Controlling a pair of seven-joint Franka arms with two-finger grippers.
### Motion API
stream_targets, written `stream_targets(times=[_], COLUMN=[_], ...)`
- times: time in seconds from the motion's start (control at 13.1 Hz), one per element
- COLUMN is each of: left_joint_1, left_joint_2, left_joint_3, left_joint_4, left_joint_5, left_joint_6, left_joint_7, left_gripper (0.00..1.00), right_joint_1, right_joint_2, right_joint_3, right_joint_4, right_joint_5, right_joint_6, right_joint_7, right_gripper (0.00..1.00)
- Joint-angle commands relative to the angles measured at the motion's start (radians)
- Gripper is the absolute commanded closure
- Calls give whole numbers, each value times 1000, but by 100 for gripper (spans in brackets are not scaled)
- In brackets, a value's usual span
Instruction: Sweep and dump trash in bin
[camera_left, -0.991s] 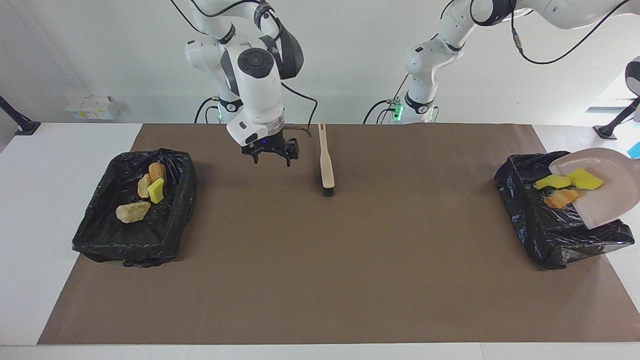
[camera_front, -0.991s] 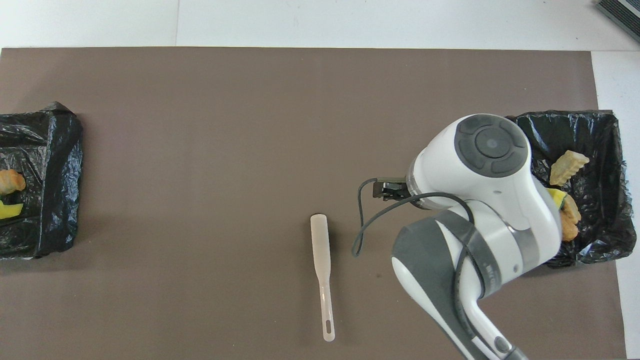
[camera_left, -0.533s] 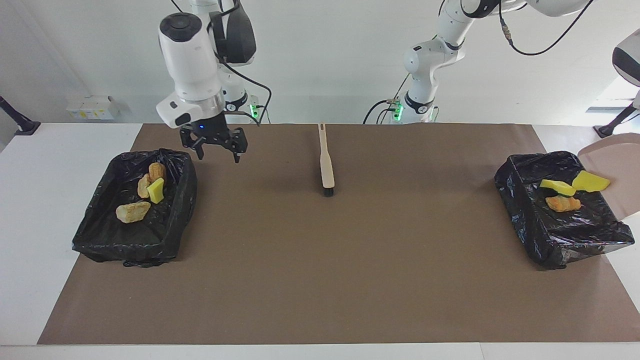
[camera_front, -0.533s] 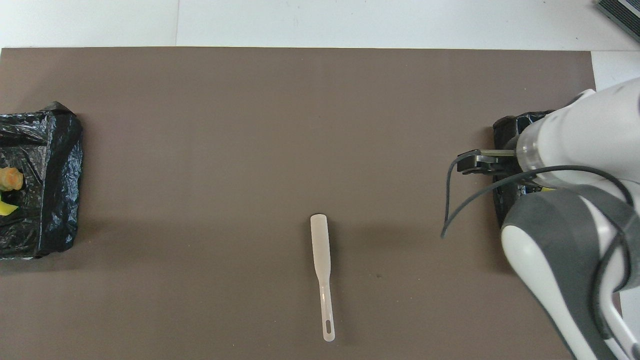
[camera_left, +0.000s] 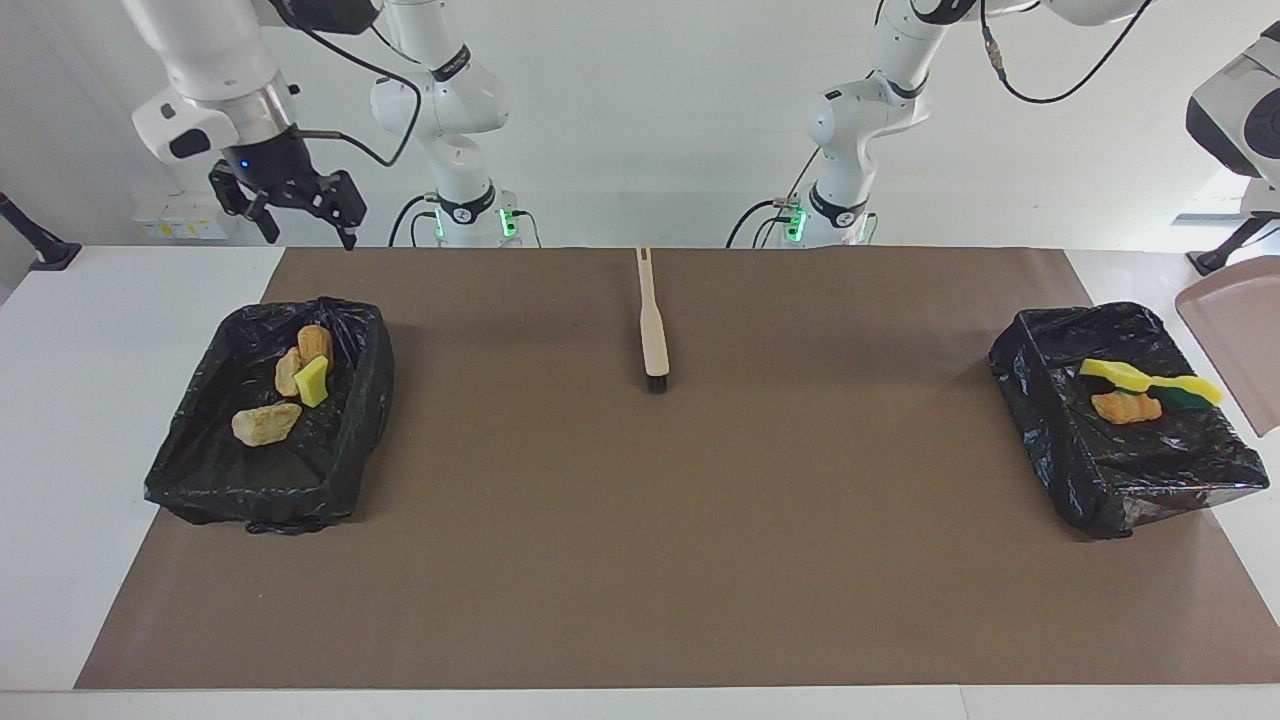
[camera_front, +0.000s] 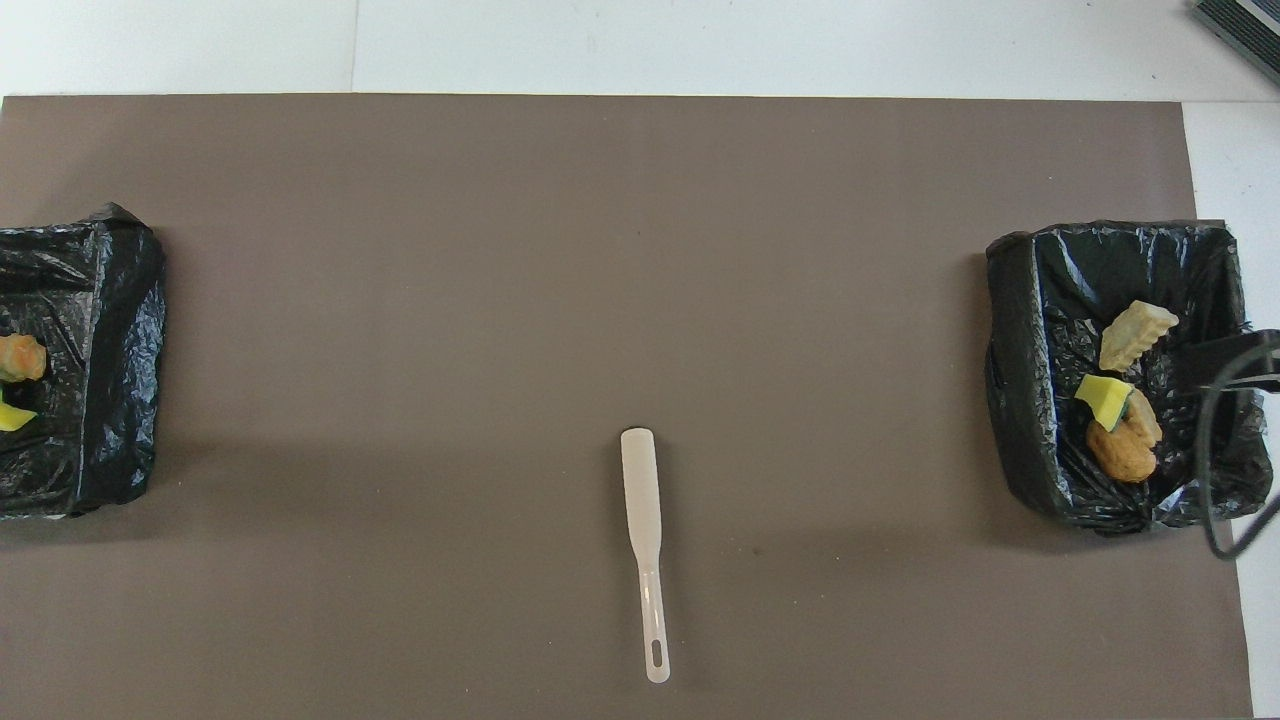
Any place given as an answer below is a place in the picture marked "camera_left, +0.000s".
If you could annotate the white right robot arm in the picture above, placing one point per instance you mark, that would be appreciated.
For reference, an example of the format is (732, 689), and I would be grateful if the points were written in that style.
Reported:
(450, 100)

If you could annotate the notched yellow sponge piece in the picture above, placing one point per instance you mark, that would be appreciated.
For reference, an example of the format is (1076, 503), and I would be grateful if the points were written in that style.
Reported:
(1115, 373)

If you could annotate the small orange toy croissant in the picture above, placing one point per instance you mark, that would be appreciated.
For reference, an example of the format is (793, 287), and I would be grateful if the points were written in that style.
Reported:
(287, 372)

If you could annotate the brown fried nugget toy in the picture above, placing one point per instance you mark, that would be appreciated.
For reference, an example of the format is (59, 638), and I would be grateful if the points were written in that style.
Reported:
(315, 343)

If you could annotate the beige brush with black bristles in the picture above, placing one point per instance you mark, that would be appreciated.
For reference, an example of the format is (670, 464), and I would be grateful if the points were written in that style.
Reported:
(654, 330)

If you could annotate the large pale toy croissant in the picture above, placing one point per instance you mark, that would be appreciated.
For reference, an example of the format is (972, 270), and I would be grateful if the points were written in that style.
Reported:
(265, 424)

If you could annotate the brown table mat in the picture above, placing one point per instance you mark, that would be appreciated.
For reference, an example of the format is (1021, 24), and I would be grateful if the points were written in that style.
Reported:
(700, 600)

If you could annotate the black camera stand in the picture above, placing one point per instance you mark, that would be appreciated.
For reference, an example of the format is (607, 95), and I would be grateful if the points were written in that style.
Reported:
(50, 252)
(1215, 262)

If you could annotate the bin lined with black bag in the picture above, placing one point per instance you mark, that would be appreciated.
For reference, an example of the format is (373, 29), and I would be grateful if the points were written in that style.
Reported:
(270, 470)
(1120, 470)

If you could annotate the orange striped toy croissant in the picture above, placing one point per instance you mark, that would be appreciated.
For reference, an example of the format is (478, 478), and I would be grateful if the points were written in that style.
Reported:
(1125, 407)

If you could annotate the beige plastic dustpan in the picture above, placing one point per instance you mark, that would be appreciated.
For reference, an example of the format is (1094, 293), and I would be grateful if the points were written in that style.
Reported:
(1240, 330)

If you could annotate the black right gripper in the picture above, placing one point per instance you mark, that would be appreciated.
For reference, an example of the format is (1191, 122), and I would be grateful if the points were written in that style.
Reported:
(275, 165)

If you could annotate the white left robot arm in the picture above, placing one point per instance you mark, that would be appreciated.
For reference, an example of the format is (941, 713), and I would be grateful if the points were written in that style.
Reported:
(860, 120)

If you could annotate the white wall socket box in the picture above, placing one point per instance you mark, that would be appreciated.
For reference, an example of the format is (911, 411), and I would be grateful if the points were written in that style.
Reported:
(185, 215)

